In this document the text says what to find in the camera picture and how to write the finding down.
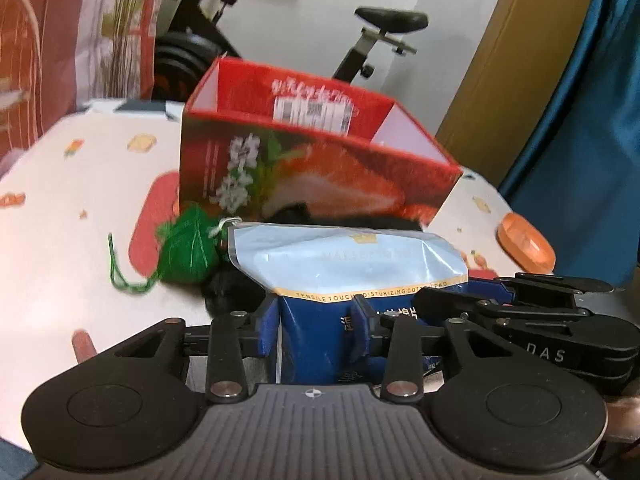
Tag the black soft cloth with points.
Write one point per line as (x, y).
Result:
(227, 287)

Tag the orange round lid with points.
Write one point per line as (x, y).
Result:
(525, 242)

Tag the black exercise bike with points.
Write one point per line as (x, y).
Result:
(185, 55)

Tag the brown round peg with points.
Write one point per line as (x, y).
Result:
(84, 347)

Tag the blue curtain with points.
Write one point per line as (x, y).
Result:
(590, 135)

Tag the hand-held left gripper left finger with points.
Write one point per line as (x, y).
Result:
(266, 327)

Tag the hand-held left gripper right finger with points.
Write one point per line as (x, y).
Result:
(361, 330)

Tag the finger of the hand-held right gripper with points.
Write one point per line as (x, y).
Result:
(450, 305)
(550, 283)

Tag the red floral printed curtain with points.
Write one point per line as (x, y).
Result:
(50, 35)

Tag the blue and white soft pouch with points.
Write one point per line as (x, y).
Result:
(350, 260)

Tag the green yarn tassel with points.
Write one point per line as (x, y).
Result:
(187, 250)

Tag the wooden door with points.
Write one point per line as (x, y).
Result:
(525, 60)

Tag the red cardboard box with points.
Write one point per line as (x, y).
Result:
(320, 170)

